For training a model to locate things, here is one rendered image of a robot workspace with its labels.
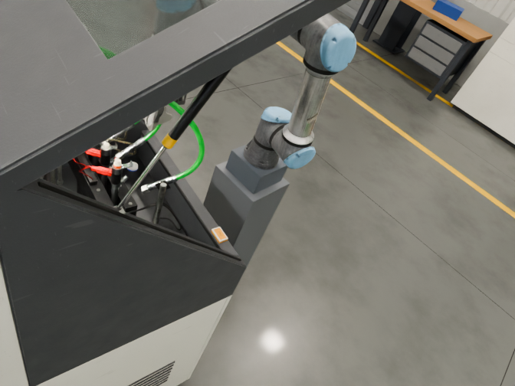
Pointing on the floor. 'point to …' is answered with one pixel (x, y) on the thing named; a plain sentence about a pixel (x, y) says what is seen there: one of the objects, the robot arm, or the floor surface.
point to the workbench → (437, 39)
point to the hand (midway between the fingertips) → (148, 126)
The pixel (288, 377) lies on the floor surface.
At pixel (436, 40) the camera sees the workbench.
